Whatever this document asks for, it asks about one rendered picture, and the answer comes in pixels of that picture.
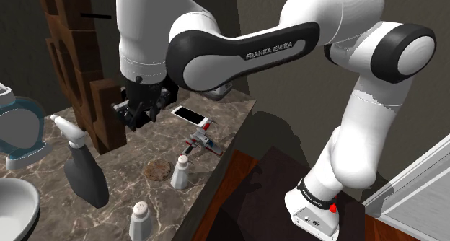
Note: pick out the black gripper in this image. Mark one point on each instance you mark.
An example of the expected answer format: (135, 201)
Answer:
(147, 92)

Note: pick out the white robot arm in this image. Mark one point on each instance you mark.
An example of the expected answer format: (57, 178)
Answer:
(344, 149)

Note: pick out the white smartphone with black screen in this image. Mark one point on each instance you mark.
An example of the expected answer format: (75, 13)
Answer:
(188, 115)

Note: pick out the round brown cookie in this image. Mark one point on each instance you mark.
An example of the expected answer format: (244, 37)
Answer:
(158, 170)

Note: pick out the white and red toy spaceship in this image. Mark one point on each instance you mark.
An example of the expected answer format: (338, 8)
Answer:
(203, 139)

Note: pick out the white salt shaker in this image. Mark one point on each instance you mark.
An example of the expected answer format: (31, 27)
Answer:
(180, 177)
(140, 222)

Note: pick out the brown wooden shelf unit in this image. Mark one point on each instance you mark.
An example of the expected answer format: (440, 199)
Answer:
(81, 75)

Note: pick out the grey spray bottle white nozzle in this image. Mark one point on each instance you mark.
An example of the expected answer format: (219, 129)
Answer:
(86, 177)

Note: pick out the dark red-brown robot stand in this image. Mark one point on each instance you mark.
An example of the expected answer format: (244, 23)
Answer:
(253, 198)

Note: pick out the white sink basin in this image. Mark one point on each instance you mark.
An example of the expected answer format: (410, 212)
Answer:
(16, 208)

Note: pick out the white framed door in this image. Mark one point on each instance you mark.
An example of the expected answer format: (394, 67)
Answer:
(418, 198)

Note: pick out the black wall bar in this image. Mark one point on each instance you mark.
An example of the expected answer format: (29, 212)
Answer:
(95, 16)

